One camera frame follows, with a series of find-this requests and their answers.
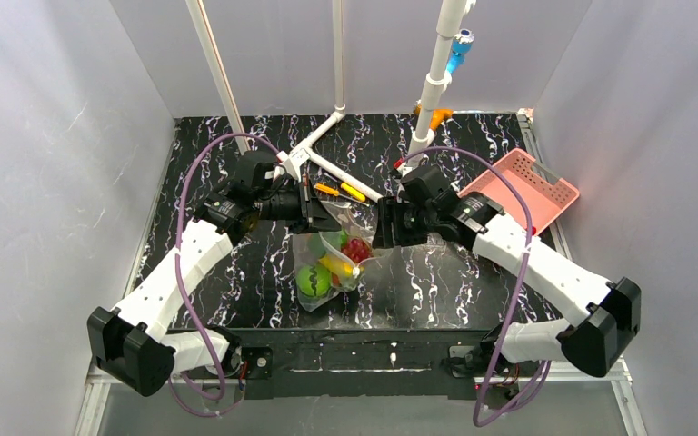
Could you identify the clear polka dot zip bag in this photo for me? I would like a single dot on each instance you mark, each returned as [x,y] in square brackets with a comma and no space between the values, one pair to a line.
[343,212]

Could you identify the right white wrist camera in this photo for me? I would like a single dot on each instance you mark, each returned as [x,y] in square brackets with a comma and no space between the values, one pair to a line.
[400,169]

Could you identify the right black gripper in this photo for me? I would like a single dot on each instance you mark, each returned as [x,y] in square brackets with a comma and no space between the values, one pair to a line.
[398,222]

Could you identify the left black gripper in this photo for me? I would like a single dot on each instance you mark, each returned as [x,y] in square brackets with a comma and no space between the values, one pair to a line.
[307,203]

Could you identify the yellow handled screwdriver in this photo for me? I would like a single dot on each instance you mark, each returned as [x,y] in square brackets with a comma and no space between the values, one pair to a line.
[345,187]

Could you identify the yellow toy banana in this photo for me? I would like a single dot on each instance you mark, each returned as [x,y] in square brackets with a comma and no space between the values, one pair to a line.
[339,267]

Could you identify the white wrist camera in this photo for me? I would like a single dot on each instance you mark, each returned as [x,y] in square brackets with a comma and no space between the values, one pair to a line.
[291,164]
[400,169]

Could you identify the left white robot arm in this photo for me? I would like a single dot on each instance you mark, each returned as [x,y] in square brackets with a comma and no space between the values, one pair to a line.
[131,341]

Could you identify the green toy bell pepper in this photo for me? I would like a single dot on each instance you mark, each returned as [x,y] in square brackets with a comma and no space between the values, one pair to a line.
[318,243]

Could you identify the orange object at back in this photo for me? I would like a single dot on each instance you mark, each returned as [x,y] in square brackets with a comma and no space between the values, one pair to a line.
[439,116]

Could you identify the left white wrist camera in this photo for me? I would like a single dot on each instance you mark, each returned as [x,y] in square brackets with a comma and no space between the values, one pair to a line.
[291,164]

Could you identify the orange handled screwdriver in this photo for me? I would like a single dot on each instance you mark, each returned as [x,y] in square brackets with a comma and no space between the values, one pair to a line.
[322,188]

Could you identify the green toy watermelon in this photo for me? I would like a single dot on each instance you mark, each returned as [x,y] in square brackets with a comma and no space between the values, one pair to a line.
[314,281]

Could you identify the pink plastic basket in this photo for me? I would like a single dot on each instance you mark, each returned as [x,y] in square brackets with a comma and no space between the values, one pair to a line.
[546,195]

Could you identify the blue hanging bottle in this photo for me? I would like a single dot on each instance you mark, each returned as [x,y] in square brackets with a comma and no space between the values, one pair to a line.
[461,45]

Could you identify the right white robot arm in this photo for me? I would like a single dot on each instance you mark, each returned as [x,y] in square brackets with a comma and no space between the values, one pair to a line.
[600,317]

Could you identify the red toy grapes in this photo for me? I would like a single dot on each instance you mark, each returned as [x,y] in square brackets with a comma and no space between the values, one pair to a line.
[357,250]

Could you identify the white pvc pipe frame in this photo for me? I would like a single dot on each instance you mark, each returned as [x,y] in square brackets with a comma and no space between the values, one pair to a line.
[448,26]

